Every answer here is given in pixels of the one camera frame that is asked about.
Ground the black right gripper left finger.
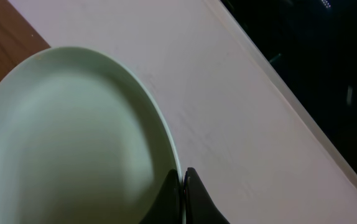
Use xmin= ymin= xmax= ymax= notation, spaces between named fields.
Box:
xmin=139 ymin=169 xmax=182 ymax=224

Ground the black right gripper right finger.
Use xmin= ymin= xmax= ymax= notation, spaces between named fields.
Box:
xmin=184 ymin=167 xmax=230 ymax=224

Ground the light blue plate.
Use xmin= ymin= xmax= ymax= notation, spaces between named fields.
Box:
xmin=0 ymin=47 xmax=180 ymax=223

